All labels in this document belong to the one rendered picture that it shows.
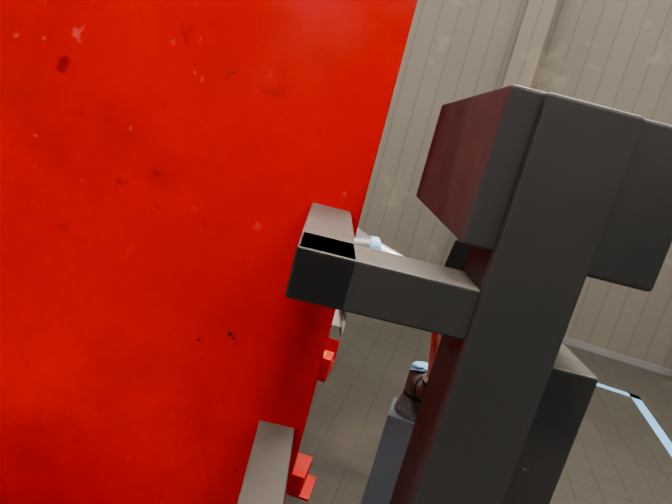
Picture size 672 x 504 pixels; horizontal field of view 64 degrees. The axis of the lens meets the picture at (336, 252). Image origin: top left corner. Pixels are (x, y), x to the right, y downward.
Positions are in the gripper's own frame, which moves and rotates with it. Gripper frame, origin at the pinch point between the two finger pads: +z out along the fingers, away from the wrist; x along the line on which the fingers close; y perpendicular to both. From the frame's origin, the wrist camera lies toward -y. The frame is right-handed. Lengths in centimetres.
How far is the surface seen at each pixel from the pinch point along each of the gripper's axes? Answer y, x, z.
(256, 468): 55, 71, 5
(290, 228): 47, 63, -40
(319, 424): -67, -134, 101
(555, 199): 37, 117, -48
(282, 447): 48, 66, 5
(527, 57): -388, -289, -216
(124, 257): 76, 46, -32
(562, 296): 34, 117, -36
